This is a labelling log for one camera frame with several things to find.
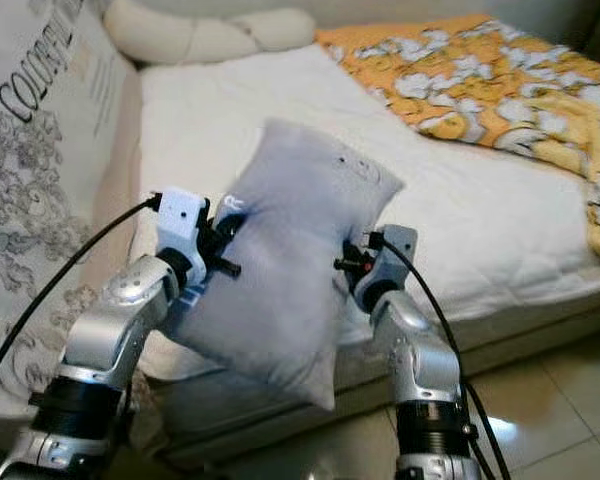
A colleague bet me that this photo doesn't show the grey bear pillow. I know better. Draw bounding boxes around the grey bear pillow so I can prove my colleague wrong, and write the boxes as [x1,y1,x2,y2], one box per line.
[168,118,405,411]

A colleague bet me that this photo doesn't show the orange cartoon print blanket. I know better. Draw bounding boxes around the orange cartoon print blanket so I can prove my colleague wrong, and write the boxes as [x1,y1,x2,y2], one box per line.
[315,12,600,271]

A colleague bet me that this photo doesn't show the white bed mattress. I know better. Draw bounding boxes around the white bed mattress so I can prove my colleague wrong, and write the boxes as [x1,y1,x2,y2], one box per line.
[0,45,600,466]

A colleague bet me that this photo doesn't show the printed ornament headboard cushion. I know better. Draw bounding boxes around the printed ornament headboard cushion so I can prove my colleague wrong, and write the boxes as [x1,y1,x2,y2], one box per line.
[0,0,143,421]

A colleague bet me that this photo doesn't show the cream knotted long pillow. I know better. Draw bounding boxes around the cream knotted long pillow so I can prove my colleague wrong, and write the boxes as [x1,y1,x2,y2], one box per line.
[105,0,317,67]

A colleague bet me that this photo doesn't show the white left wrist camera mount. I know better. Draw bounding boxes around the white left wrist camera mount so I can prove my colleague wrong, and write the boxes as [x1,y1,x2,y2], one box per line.
[155,188,210,264]

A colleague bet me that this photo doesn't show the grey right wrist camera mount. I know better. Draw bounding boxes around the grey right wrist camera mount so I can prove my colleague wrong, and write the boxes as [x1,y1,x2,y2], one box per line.
[358,225,420,307]

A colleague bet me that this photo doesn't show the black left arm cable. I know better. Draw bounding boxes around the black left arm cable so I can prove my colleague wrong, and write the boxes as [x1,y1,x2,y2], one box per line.
[0,196,163,406]

